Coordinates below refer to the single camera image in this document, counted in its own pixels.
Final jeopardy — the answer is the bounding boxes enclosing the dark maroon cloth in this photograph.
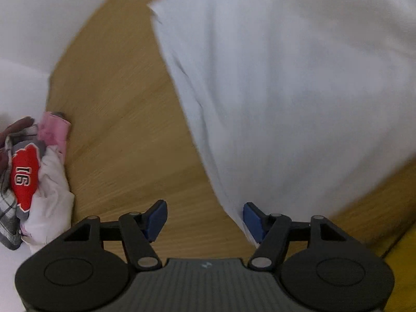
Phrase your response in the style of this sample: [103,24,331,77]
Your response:
[0,117,36,173]

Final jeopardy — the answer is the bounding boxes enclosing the plaid cloth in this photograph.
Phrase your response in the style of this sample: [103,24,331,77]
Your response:
[0,127,26,251]

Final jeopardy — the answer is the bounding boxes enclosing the white shirt with grey sleeves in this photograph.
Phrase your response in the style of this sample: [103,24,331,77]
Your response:
[147,0,416,246]

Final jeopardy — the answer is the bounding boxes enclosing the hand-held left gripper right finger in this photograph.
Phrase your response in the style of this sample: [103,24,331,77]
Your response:
[243,202,353,271]

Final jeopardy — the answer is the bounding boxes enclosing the white cloth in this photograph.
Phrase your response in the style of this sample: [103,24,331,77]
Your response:
[19,145,76,255]

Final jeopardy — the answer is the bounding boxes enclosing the grey garment with red print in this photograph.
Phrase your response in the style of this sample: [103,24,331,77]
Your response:
[9,140,47,222]

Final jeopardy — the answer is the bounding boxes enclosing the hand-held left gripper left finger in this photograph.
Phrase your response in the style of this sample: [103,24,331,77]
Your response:
[63,200,168,271]

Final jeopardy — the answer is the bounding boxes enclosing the pink cloth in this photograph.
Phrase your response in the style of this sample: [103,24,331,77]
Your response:
[37,111,71,164]

